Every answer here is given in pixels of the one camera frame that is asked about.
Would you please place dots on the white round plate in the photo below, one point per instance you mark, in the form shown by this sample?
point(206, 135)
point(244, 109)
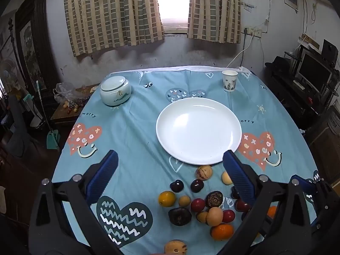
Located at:
point(199, 130)

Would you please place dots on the yellow citrus fruit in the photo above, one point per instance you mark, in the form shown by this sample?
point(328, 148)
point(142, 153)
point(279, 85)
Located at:
point(166, 198)

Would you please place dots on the pale green ceramic jar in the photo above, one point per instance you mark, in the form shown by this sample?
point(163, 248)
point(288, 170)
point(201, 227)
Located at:
point(115, 91)

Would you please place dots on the clear plastic bag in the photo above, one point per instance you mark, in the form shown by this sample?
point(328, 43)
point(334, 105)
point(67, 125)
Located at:
point(65, 91)

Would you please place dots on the black media stand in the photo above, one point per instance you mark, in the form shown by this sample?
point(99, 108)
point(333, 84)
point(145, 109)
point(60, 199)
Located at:
point(292, 95)

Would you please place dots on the dark purple plum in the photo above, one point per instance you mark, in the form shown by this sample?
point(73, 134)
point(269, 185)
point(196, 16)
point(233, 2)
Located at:
point(234, 191)
point(197, 186)

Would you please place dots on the white remote control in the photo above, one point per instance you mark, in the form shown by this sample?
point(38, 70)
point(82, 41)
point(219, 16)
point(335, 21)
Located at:
point(299, 84)

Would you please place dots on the printed paper cup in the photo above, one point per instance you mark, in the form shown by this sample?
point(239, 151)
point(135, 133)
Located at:
point(229, 81)

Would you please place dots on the computer monitor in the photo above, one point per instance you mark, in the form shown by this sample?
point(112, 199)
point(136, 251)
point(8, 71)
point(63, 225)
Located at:
point(314, 71)

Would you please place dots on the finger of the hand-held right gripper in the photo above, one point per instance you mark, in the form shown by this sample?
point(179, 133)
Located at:
point(302, 182)

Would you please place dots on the red plum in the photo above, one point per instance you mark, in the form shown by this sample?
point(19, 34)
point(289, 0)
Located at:
point(198, 205)

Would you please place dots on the large beige round fruit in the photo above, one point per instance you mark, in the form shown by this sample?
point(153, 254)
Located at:
point(214, 216)

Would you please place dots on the checked beige green curtain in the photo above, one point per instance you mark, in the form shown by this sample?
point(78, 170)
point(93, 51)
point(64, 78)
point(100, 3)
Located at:
point(212, 10)
point(111, 13)

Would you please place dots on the black hat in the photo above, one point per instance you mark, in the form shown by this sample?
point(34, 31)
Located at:
point(277, 63)

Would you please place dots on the dark mangosteen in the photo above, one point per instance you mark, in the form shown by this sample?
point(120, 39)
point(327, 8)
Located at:
point(213, 199)
point(179, 216)

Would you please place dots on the striped beige pepino melon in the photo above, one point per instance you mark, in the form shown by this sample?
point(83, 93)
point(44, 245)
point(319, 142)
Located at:
point(204, 172)
point(175, 247)

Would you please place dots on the bright window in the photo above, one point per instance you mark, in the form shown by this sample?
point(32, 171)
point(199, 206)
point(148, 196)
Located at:
point(172, 0)

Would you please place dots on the blue printed tablecloth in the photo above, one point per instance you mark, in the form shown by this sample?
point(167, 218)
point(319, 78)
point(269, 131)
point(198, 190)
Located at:
point(132, 127)

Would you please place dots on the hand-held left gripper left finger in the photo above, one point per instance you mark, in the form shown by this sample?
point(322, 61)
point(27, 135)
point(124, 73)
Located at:
point(102, 176)

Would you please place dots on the dark metal stand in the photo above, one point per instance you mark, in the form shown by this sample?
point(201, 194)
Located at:
point(16, 47)

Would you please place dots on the white standing fan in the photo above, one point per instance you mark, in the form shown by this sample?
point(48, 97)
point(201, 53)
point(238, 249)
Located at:
point(6, 73)

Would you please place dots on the small beige fruit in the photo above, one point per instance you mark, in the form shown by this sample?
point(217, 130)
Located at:
point(226, 178)
point(201, 217)

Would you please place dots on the black speaker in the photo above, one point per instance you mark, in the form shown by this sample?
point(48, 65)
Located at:
point(330, 50)

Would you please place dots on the wooden side table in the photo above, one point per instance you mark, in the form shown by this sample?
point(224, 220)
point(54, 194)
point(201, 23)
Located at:
point(63, 115)

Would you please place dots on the beige box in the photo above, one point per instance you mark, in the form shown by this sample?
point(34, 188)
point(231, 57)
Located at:
point(309, 41)

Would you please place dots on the brown longan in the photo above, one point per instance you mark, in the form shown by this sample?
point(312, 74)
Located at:
point(184, 201)

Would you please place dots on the orange tangerine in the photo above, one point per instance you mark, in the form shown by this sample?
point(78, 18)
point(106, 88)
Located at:
point(271, 212)
point(222, 231)

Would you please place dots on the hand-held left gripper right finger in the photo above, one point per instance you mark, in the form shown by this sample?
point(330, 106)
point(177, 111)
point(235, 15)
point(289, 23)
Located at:
point(239, 176)

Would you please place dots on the red cherry tomato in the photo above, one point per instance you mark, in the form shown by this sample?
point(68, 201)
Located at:
point(229, 216)

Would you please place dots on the heap of small round fruits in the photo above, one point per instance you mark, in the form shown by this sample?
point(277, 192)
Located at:
point(71, 106)

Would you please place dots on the white wall power strip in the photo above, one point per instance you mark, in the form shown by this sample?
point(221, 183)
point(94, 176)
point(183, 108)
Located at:
point(252, 32)

